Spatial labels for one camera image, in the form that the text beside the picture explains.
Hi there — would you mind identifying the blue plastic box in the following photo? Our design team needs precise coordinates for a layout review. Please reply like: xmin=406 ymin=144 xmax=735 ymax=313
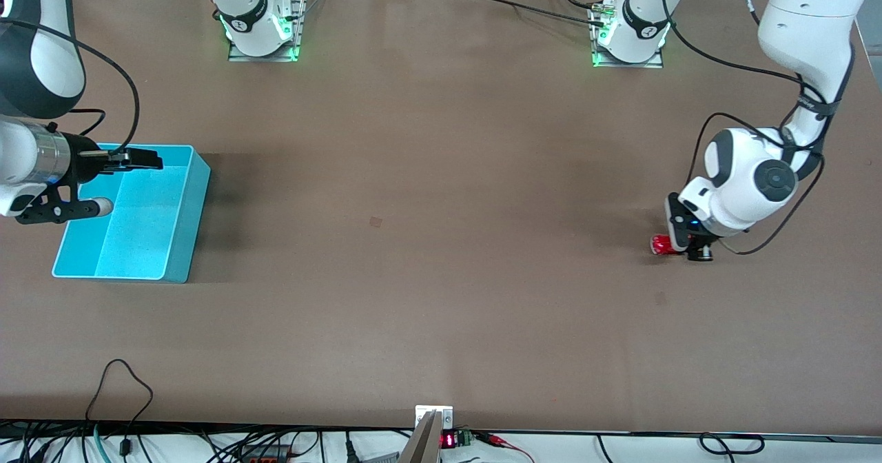
xmin=52 ymin=144 xmax=212 ymax=285

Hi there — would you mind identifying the red clip lead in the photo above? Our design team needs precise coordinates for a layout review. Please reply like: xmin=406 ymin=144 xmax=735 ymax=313
xmin=474 ymin=431 xmax=536 ymax=463

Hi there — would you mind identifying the grey metal bar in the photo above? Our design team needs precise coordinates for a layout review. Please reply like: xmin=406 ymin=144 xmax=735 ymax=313
xmin=398 ymin=411 xmax=442 ymax=463

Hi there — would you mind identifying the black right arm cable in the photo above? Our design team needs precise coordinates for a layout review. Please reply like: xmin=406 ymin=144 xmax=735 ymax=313
xmin=0 ymin=19 xmax=141 ymax=158

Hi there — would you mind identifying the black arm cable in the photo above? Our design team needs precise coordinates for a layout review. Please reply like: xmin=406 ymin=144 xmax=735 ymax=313
xmin=0 ymin=19 xmax=141 ymax=158
xmin=660 ymin=0 xmax=829 ymax=256

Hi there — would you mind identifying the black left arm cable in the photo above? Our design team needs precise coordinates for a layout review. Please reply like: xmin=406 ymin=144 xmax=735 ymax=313
xmin=660 ymin=0 xmax=829 ymax=256

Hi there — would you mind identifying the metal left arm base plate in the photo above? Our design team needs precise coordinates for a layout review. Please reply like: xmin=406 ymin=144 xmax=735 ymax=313
xmin=591 ymin=1 xmax=665 ymax=70

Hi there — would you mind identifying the black coiled cable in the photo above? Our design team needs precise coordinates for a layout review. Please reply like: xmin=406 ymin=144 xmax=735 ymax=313
xmin=595 ymin=433 xmax=766 ymax=463

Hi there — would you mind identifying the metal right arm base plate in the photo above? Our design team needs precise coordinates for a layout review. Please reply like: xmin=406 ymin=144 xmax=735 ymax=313
xmin=227 ymin=0 xmax=308 ymax=63

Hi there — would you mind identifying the thin black looped cable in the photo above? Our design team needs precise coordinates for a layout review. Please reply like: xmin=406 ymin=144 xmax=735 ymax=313
xmin=85 ymin=358 xmax=154 ymax=453

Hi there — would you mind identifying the black cable across table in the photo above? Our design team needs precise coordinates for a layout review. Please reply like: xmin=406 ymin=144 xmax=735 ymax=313
xmin=451 ymin=0 xmax=608 ymax=20

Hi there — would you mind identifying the white metal table bracket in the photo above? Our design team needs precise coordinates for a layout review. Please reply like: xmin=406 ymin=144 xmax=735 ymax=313
xmin=415 ymin=405 xmax=454 ymax=430

